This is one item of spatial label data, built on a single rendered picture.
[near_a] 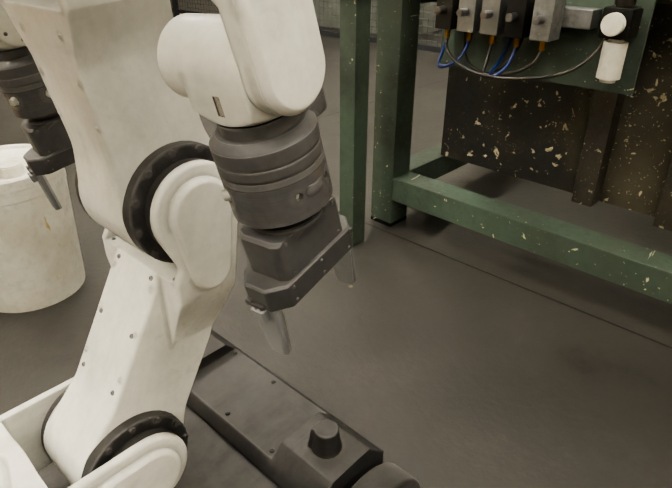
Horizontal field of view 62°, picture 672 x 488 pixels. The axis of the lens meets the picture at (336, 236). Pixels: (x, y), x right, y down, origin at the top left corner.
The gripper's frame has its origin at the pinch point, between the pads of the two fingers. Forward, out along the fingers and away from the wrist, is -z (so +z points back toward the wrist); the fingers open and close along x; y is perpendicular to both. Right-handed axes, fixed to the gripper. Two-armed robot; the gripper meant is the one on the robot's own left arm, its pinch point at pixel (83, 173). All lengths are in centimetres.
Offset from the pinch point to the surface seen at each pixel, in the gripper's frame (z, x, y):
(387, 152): -53, 92, 36
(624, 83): -21, 103, -30
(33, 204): -28, -4, 60
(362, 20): -9, 86, 32
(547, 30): -8, 94, -16
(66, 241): -43, -1, 63
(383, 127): -46, 94, 38
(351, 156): -45, 75, 33
